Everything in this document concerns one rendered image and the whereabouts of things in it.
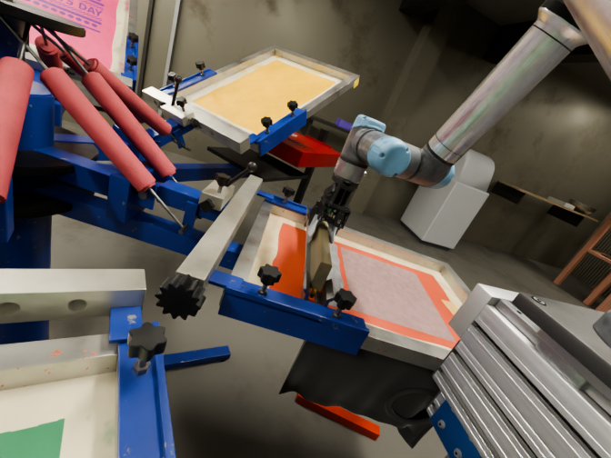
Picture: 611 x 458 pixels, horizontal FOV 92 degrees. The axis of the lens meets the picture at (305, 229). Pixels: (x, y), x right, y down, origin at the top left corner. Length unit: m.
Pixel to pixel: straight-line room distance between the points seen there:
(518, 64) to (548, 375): 0.48
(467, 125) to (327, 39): 4.07
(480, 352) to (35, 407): 0.58
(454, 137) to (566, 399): 0.46
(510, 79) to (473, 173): 4.38
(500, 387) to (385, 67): 4.65
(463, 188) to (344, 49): 2.58
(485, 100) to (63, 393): 0.78
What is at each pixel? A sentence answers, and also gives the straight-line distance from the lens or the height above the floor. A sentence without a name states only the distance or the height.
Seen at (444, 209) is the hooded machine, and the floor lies 0.64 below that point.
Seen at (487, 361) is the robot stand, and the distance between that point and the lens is 0.54.
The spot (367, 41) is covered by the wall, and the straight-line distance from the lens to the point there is 4.83.
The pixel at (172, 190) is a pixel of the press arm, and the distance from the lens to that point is 0.85.
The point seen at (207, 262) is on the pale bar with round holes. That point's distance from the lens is 0.59.
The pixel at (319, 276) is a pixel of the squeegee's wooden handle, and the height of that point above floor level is 1.04.
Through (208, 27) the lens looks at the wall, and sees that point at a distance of 4.54.
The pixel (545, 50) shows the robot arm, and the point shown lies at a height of 1.57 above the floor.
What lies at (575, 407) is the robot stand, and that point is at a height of 1.18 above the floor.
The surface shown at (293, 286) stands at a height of 0.95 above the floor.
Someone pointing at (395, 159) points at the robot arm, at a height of 1.33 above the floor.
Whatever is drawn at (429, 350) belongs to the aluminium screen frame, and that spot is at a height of 0.99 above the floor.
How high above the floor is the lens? 1.37
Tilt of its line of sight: 23 degrees down
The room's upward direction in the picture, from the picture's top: 23 degrees clockwise
